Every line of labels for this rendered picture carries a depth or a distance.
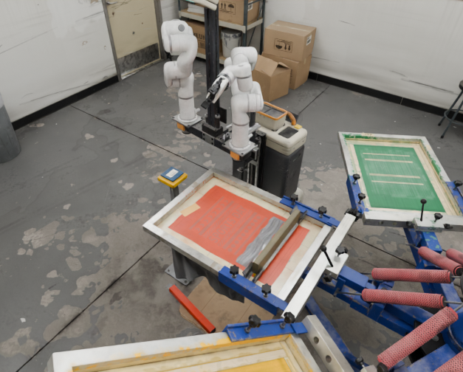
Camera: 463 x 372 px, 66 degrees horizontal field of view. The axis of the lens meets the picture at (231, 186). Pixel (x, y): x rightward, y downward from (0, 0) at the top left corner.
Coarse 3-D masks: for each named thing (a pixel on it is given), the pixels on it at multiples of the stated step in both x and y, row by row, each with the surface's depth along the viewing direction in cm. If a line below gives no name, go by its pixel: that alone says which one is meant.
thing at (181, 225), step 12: (180, 216) 189; (192, 216) 189; (180, 228) 183; (192, 240) 177; (204, 240) 178; (252, 240) 178; (216, 252) 172; (228, 252) 172; (240, 252) 172; (240, 264) 167; (276, 264) 167; (252, 276) 162; (264, 276) 162; (276, 276) 162
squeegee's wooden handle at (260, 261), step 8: (296, 216) 177; (288, 224) 172; (280, 232) 168; (288, 232) 176; (272, 240) 165; (280, 240) 168; (264, 248) 161; (272, 248) 163; (264, 256) 158; (256, 264) 155; (264, 264) 162; (256, 272) 158
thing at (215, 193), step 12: (216, 192) 204; (228, 192) 204; (204, 204) 196; (252, 204) 197; (264, 216) 190; (276, 216) 190; (300, 228) 184; (288, 240) 178; (300, 240) 178; (288, 252) 172
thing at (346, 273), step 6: (342, 270) 155; (348, 270) 155; (354, 270) 155; (342, 276) 153; (348, 276) 153; (354, 276) 153; (360, 276) 153; (348, 282) 153; (354, 282) 151; (360, 282) 150; (366, 282) 151; (354, 288) 152; (360, 288) 150
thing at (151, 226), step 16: (208, 176) 209; (224, 176) 209; (192, 192) 200; (256, 192) 199; (176, 208) 193; (288, 208) 191; (144, 224) 180; (320, 224) 184; (160, 240) 177; (176, 240) 173; (320, 240) 174; (192, 256) 166; (304, 256) 166; (288, 288) 154
